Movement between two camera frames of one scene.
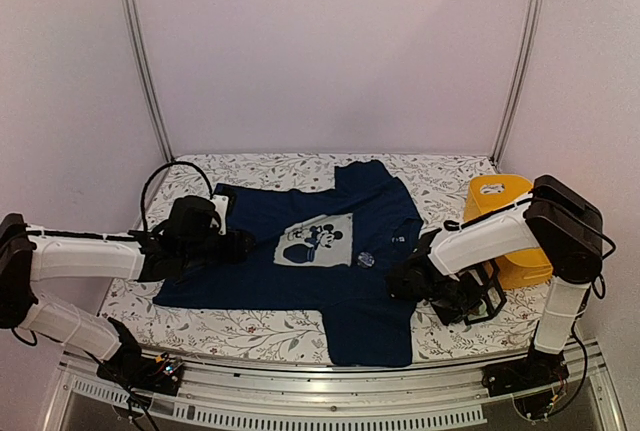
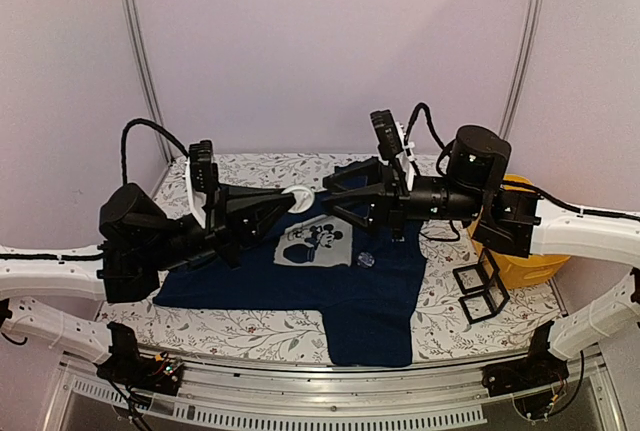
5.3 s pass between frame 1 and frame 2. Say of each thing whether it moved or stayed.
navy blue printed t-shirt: stayed
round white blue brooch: stayed
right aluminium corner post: stayed
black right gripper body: moved
